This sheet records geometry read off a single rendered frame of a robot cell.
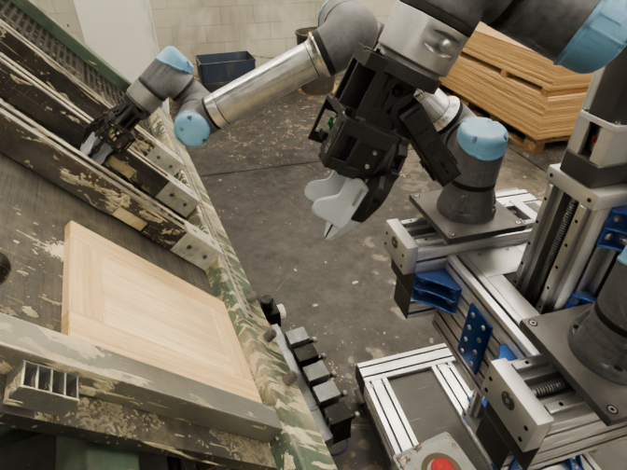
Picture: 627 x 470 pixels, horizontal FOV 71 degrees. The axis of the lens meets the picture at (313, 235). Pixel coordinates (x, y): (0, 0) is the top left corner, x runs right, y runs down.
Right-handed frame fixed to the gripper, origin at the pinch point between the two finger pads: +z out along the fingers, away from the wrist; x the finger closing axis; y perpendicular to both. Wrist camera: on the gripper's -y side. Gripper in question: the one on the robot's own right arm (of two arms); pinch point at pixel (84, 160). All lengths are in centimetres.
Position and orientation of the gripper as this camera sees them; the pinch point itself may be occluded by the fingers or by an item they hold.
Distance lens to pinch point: 122.7
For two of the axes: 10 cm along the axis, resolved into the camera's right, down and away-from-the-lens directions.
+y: 3.9, 5.3, -7.5
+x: 5.9, 4.9, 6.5
